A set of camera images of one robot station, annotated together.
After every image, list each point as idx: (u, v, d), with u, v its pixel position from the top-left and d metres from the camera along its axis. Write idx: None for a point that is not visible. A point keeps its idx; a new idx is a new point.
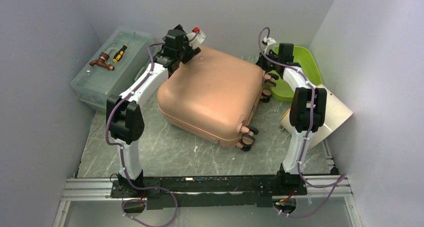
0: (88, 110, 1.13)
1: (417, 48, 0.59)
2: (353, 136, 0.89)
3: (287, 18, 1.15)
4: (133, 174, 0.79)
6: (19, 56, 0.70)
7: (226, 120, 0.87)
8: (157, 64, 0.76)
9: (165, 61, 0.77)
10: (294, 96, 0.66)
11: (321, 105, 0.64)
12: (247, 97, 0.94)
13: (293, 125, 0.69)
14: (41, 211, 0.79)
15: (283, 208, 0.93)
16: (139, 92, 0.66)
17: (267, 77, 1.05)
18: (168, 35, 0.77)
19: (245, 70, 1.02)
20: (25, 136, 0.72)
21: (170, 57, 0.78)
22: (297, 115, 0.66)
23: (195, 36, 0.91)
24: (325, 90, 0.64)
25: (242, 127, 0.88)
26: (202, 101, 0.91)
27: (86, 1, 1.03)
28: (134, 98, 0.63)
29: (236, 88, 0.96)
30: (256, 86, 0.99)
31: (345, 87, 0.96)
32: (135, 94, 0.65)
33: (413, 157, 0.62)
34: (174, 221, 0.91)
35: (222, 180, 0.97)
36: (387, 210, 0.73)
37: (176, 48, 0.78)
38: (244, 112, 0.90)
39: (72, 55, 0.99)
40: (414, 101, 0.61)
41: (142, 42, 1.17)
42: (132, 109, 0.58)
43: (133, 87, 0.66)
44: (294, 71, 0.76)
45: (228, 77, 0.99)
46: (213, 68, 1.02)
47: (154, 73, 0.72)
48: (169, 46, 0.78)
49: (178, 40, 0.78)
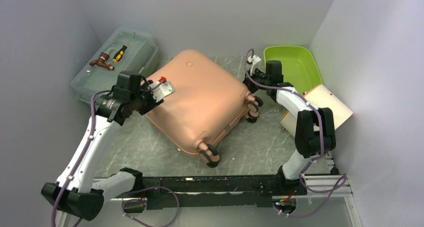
0: (88, 110, 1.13)
1: (417, 48, 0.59)
2: (353, 136, 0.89)
3: (287, 18, 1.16)
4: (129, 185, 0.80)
6: (19, 55, 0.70)
7: (187, 132, 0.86)
8: (101, 113, 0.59)
9: (114, 104, 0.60)
10: (298, 121, 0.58)
11: (330, 128, 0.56)
12: (216, 114, 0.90)
13: (302, 152, 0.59)
14: (41, 211, 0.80)
15: (283, 208, 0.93)
16: (79, 171, 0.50)
17: (250, 99, 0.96)
18: (121, 73, 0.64)
19: (228, 84, 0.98)
20: (25, 136, 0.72)
21: (120, 100, 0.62)
22: (305, 142, 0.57)
23: (159, 85, 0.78)
24: (330, 111, 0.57)
25: (200, 144, 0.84)
26: (174, 107, 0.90)
27: (86, 2, 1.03)
28: (74, 184, 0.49)
29: (210, 100, 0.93)
30: (232, 104, 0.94)
31: (345, 87, 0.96)
32: (75, 176, 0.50)
33: (413, 159, 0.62)
34: (174, 221, 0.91)
35: (222, 180, 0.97)
36: (387, 210, 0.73)
37: (130, 89, 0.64)
38: (208, 128, 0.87)
39: (72, 54, 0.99)
40: (414, 101, 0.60)
41: (142, 42, 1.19)
42: (75, 199, 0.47)
43: (72, 167, 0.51)
44: (288, 92, 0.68)
45: (208, 87, 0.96)
46: (198, 75, 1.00)
47: (96, 136, 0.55)
48: (122, 86, 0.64)
49: (134, 81, 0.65)
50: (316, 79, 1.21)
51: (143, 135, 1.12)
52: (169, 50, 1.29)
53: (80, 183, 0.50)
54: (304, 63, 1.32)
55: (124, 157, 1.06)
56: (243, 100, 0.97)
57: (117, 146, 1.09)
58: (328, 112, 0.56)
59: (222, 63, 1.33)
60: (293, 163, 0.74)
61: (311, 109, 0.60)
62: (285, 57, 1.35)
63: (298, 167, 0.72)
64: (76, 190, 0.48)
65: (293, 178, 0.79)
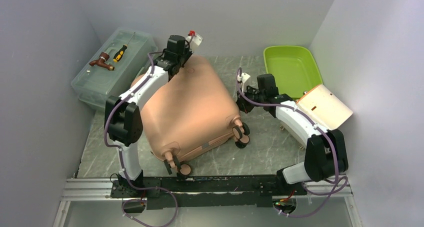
0: (88, 110, 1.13)
1: (417, 49, 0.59)
2: (352, 136, 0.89)
3: (287, 19, 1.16)
4: (133, 175, 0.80)
6: (19, 55, 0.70)
7: (160, 137, 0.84)
8: (158, 66, 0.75)
9: (166, 63, 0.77)
10: (309, 148, 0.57)
11: (341, 151, 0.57)
12: (192, 127, 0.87)
13: (316, 178, 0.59)
14: (41, 211, 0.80)
15: (283, 208, 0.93)
16: (139, 94, 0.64)
17: (237, 123, 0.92)
18: (170, 39, 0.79)
19: (221, 101, 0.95)
20: (26, 136, 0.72)
21: (171, 61, 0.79)
22: (319, 168, 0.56)
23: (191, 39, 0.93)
24: (341, 133, 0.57)
25: (167, 153, 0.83)
26: (159, 108, 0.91)
27: (85, 2, 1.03)
28: (134, 100, 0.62)
29: (193, 112, 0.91)
30: (216, 122, 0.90)
31: (345, 87, 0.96)
32: (135, 96, 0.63)
33: (413, 160, 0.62)
34: (174, 221, 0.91)
35: (222, 180, 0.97)
36: (386, 211, 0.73)
37: (177, 52, 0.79)
38: (180, 139, 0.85)
39: (72, 55, 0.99)
40: (415, 101, 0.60)
41: (142, 42, 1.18)
42: (130, 110, 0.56)
43: (133, 89, 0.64)
44: (290, 109, 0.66)
45: (198, 99, 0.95)
46: (199, 86, 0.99)
47: (154, 76, 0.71)
48: (171, 50, 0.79)
49: (180, 45, 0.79)
50: (317, 79, 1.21)
51: (143, 135, 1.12)
52: None
53: (137, 101, 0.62)
54: (304, 63, 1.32)
55: None
56: (229, 123, 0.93)
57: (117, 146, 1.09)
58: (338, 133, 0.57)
59: (222, 62, 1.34)
60: (298, 176, 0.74)
61: (319, 133, 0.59)
62: (285, 57, 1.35)
63: (303, 179, 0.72)
64: (134, 103, 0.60)
65: (294, 184, 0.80)
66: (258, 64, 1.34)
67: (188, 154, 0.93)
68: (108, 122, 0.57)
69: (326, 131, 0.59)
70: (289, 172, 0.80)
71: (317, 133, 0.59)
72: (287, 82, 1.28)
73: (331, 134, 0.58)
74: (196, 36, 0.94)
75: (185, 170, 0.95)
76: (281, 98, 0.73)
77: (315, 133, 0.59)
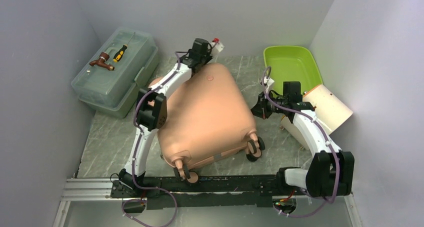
0: (88, 109, 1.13)
1: (417, 50, 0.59)
2: (352, 136, 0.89)
3: (287, 19, 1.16)
4: (138, 170, 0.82)
6: (19, 55, 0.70)
7: (169, 145, 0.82)
8: (184, 63, 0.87)
9: (189, 62, 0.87)
10: (314, 162, 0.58)
11: (346, 175, 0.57)
12: (205, 135, 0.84)
13: (312, 193, 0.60)
14: (41, 211, 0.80)
15: (283, 208, 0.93)
16: (166, 86, 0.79)
17: (253, 137, 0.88)
18: (196, 40, 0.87)
19: (236, 111, 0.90)
20: (26, 137, 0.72)
21: (195, 61, 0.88)
22: (318, 184, 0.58)
23: (214, 45, 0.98)
24: (353, 158, 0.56)
25: (177, 161, 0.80)
26: (173, 113, 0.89)
27: (85, 2, 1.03)
28: (162, 91, 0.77)
29: (205, 120, 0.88)
30: (229, 134, 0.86)
31: (345, 87, 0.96)
32: (163, 87, 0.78)
33: (413, 160, 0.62)
34: (174, 221, 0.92)
35: (222, 180, 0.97)
36: (386, 211, 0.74)
37: (200, 52, 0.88)
38: (191, 149, 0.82)
39: (72, 55, 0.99)
40: (415, 102, 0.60)
41: (142, 42, 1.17)
42: (159, 100, 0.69)
43: (162, 82, 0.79)
44: (308, 119, 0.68)
45: (214, 106, 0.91)
46: (216, 91, 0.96)
47: (179, 72, 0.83)
48: (196, 50, 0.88)
49: (204, 46, 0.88)
50: (317, 79, 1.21)
51: None
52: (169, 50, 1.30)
53: (165, 92, 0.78)
54: (303, 64, 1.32)
55: (125, 156, 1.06)
56: (243, 136, 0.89)
57: (117, 146, 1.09)
58: (348, 155, 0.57)
59: (222, 62, 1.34)
60: (297, 181, 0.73)
61: (329, 151, 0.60)
62: (285, 57, 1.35)
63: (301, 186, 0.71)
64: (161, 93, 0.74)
65: (293, 185, 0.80)
66: (258, 64, 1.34)
67: (198, 162, 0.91)
68: (138, 107, 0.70)
69: (337, 151, 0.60)
70: (290, 174, 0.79)
71: (327, 150, 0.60)
72: None
73: (341, 155, 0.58)
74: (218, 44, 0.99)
75: (193, 178, 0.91)
76: (304, 105, 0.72)
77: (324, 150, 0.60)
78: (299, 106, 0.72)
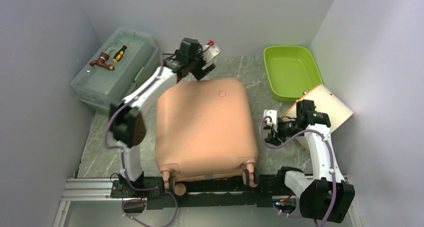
0: (88, 110, 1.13)
1: (417, 49, 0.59)
2: (353, 136, 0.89)
3: (287, 19, 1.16)
4: (133, 175, 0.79)
6: (19, 55, 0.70)
7: (162, 154, 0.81)
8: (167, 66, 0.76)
9: (175, 65, 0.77)
10: (312, 187, 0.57)
11: (342, 208, 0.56)
12: (198, 155, 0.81)
13: (304, 212, 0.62)
14: (41, 211, 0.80)
15: (283, 208, 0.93)
16: (144, 96, 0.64)
17: (248, 168, 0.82)
18: (184, 40, 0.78)
19: (238, 136, 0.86)
20: (26, 136, 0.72)
21: (182, 63, 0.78)
22: (310, 207, 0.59)
23: (208, 48, 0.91)
24: (352, 192, 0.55)
25: (165, 172, 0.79)
26: (179, 122, 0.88)
27: (85, 1, 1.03)
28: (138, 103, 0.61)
29: (204, 140, 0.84)
30: (224, 158, 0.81)
31: (345, 86, 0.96)
32: (139, 98, 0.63)
33: (413, 160, 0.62)
34: (174, 221, 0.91)
35: (221, 180, 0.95)
36: (386, 211, 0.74)
37: (188, 54, 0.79)
38: (182, 165, 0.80)
39: (72, 54, 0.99)
40: (415, 102, 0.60)
41: (142, 42, 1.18)
42: (133, 115, 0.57)
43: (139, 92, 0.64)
44: (320, 137, 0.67)
45: (218, 126, 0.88)
46: (224, 110, 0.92)
47: (161, 78, 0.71)
48: (183, 51, 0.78)
49: (192, 48, 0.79)
50: (317, 79, 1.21)
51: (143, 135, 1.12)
52: (169, 49, 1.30)
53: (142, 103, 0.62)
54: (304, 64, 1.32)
55: None
56: (238, 165, 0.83)
57: None
58: (350, 188, 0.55)
59: (221, 62, 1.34)
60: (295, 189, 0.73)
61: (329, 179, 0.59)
62: (285, 57, 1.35)
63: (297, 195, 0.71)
64: (137, 107, 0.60)
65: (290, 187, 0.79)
66: (258, 64, 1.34)
67: (188, 178, 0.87)
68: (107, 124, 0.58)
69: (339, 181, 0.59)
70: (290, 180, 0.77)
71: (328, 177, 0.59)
72: (287, 83, 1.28)
73: (342, 187, 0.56)
74: (215, 47, 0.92)
75: (180, 190, 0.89)
76: (320, 117, 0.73)
77: (325, 178, 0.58)
78: (315, 118, 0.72)
